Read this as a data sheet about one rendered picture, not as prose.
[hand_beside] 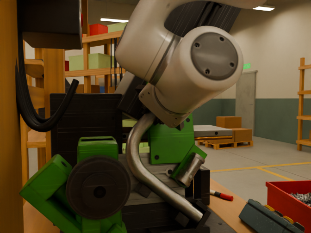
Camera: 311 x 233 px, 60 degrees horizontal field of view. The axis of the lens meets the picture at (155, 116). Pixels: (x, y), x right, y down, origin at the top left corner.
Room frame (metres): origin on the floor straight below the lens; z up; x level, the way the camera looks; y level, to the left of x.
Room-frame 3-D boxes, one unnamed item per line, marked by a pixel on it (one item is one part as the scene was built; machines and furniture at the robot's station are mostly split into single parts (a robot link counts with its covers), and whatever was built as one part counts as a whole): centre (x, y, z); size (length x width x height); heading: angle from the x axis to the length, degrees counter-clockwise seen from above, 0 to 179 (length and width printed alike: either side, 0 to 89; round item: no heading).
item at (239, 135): (7.10, -1.85, 0.37); 1.20 x 0.80 x 0.74; 115
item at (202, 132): (0.86, -0.03, 1.11); 0.39 x 0.16 x 0.03; 104
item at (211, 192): (0.89, -0.20, 0.91); 0.13 x 0.02 x 0.02; 40
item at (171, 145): (0.70, -0.03, 1.17); 0.13 x 0.12 x 0.20; 14
